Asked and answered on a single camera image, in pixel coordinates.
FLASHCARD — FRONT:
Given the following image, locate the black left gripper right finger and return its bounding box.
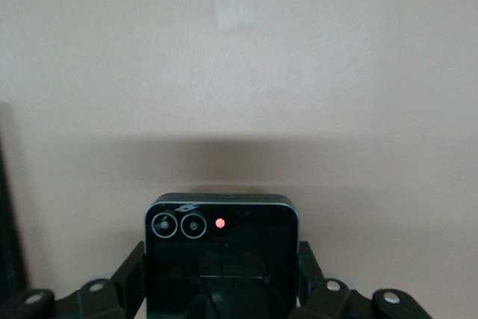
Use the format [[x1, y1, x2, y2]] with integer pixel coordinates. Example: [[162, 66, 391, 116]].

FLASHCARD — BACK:
[[287, 240, 434, 319]]

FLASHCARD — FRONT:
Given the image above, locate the small clear tape patch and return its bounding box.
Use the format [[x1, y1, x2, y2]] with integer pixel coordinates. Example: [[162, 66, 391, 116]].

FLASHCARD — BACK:
[[214, 0, 259, 32]]

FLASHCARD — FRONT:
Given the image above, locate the black square flip phone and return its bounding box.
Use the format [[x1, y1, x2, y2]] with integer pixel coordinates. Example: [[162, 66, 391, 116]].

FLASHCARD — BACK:
[[144, 192, 301, 319]]

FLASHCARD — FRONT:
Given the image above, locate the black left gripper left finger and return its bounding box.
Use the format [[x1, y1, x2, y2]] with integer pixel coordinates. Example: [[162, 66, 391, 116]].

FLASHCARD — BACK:
[[0, 240, 147, 319]]

